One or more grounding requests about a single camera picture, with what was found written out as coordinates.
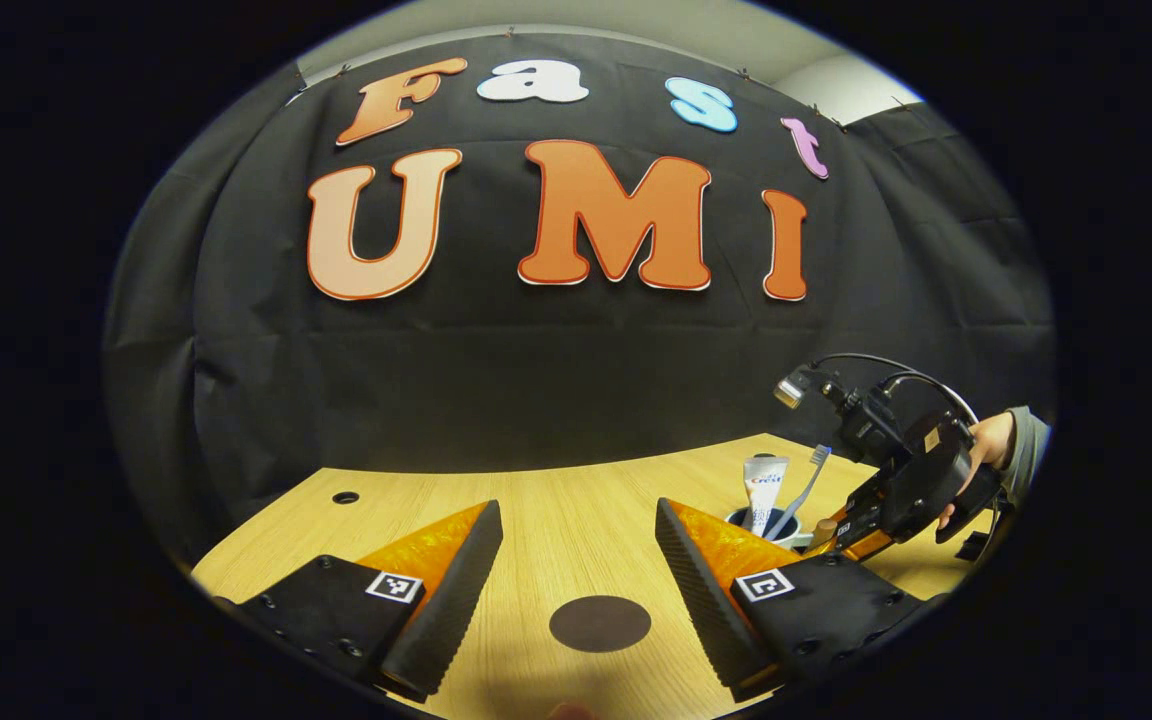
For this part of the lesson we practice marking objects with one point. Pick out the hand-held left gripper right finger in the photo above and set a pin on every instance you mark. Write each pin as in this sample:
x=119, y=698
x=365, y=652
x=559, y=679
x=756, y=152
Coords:
x=701, y=600

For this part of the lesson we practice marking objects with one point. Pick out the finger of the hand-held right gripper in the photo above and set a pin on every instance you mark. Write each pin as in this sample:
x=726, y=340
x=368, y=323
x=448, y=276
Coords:
x=861, y=520

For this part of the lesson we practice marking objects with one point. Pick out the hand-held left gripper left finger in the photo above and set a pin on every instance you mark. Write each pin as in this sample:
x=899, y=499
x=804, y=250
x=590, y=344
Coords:
x=456, y=600

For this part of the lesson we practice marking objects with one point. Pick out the white toothbrush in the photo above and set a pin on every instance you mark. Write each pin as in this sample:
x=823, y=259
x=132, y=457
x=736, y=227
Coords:
x=804, y=490

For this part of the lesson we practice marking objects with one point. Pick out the pale green cup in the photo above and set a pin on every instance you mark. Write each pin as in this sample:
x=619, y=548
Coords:
x=798, y=538

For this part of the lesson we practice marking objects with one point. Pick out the dark round coaster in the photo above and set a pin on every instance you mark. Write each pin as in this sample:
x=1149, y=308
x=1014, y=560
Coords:
x=599, y=624

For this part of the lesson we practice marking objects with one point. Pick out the white toothpaste tube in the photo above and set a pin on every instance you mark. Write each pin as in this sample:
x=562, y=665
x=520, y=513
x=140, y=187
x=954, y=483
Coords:
x=764, y=480

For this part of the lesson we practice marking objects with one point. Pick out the wooden desktop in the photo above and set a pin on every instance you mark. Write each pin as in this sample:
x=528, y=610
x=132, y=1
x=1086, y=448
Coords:
x=566, y=530

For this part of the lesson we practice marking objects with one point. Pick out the black backdrop cloth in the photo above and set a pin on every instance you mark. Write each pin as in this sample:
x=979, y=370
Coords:
x=556, y=380

